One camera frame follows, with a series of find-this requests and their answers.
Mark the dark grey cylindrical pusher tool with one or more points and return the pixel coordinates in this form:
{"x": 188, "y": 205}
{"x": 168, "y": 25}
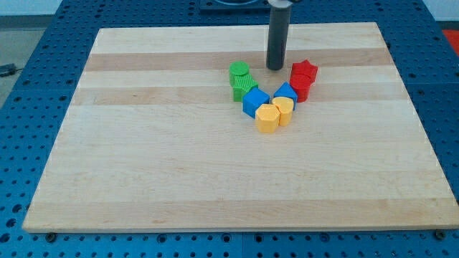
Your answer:
{"x": 280, "y": 11}

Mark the red cylinder block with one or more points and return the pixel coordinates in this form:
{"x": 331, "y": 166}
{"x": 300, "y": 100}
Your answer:
{"x": 301, "y": 84}

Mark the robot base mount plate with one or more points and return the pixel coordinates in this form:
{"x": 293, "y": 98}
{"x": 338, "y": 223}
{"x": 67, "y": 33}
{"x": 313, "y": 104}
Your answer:
{"x": 214, "y": 6}

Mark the blue cube block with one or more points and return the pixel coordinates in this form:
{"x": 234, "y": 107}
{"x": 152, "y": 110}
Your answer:
{"x": 253, "y": 100}

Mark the yellow heart block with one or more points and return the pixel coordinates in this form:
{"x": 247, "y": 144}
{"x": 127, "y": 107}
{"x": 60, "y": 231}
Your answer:
{"x": 285, "y": 107}

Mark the green cylinder block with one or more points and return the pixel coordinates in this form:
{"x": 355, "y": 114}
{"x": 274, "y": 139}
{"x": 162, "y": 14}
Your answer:
{"x": 237, "y": 69}

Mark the yellow hexagon block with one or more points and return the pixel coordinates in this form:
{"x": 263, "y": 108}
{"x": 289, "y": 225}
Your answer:
{"x": 267, "y": 118}

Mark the wooden board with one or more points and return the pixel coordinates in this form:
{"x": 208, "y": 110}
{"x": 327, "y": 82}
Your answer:
{"x": 153, "y": 142}

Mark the green star block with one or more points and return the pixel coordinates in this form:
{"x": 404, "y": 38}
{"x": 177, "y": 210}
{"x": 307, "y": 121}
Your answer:
{"x": 242, "y": 85}

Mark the red star block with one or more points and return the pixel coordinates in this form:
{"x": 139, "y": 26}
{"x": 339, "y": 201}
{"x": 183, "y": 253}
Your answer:
{"x": 304, "y": 69}

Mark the black device on floor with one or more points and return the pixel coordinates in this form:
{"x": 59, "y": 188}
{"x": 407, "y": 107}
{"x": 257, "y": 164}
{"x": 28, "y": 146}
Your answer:
{"x": 7, "y": 70}

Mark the blue triangular block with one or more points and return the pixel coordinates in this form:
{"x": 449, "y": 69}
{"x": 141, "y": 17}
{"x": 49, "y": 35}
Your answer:
{"x": 285, "y": 90}

